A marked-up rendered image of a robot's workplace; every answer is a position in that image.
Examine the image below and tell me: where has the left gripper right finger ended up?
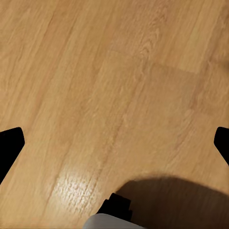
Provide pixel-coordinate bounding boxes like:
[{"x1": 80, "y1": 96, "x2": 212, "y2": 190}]
[{"x1": 214, "y1": 127, "x2": 229, "y2": 165}]

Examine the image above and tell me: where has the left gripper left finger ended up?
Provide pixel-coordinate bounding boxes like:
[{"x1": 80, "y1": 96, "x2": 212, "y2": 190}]
[{"x1": 0, "y1": 127, "x2": 25, "y2": 184}]

